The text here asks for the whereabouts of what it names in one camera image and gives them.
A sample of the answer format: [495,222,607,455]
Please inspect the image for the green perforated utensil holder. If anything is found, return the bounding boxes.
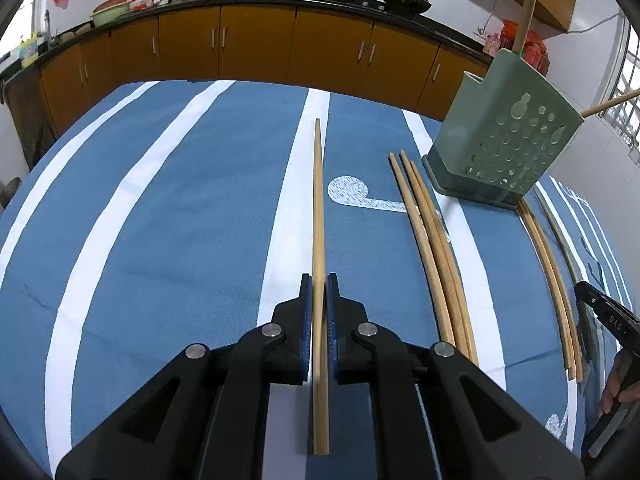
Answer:
[421,49,586,211]

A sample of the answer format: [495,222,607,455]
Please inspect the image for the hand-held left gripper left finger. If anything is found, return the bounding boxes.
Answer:
[56,273,313,480]

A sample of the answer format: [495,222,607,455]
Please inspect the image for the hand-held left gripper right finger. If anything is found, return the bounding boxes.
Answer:
[325,272,586,480]

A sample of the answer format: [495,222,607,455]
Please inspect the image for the green basin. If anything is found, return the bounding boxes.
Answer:
[91,0,133,27]

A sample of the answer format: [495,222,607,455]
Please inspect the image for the person's right hand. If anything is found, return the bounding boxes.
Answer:
[597,347,640,418]

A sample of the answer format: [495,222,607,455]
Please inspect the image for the red packages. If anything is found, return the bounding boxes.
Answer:
[482,20,551,76]

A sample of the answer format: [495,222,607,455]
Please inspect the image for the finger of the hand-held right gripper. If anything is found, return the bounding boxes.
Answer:
[574,280,640,356]

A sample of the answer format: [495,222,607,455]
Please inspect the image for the dark wooden chopstick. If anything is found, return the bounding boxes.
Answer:
[534,186,598,363]

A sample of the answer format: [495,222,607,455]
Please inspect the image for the yellow packet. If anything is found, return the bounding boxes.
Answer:
[17,32,41,68]

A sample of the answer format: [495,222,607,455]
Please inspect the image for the barred window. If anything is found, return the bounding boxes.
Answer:
[597,10,640,161]

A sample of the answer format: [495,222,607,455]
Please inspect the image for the black kitchen countertop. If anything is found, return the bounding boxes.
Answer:
[0,0,493,83]

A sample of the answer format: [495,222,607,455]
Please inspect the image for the bright window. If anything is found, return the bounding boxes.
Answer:
[0,0,38,56]

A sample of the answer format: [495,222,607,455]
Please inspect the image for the orange lower kitchen cabinets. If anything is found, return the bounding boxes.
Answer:
[37,2,493,136]

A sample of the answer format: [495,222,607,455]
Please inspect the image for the blue white striped tablecloth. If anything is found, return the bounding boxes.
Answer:
[0,79,636,480]

